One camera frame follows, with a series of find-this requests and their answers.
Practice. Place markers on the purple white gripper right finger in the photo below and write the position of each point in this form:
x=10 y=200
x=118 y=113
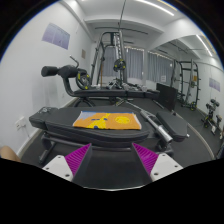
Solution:
x=154 y=166

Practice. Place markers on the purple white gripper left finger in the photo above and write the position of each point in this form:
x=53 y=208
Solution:
x=71 y=167

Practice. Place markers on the orange patterned towel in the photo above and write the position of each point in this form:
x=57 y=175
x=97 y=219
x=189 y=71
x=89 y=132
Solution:
x=108 y=121

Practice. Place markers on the silver barbell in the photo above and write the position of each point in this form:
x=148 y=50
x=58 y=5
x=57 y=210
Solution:
x=158 y=128

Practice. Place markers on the black flat bench pad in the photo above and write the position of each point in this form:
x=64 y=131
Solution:
x=176 y=126

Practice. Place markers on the black padded weight bench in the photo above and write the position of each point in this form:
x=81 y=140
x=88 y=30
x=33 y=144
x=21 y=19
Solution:
x=57 y=125

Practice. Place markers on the dumbbell rack with dumbbells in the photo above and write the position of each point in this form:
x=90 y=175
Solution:
x=208 y=119

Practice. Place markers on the black box platform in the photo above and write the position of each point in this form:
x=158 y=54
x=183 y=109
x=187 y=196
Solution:
x=167 y=96

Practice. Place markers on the black squat rack right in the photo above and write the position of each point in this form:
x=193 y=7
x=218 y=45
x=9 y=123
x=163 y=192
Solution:
x=186 y=75

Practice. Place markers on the grey window curtains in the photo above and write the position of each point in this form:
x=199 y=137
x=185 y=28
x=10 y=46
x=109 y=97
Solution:
x=153 y=66

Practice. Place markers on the grey power rack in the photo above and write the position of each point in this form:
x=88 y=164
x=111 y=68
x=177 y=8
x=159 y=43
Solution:
x=110 y=59

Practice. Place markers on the white wall socket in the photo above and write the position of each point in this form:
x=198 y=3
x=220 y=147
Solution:
x=20 y=123

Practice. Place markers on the purple wall poster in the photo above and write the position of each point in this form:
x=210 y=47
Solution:
x=56 y=35

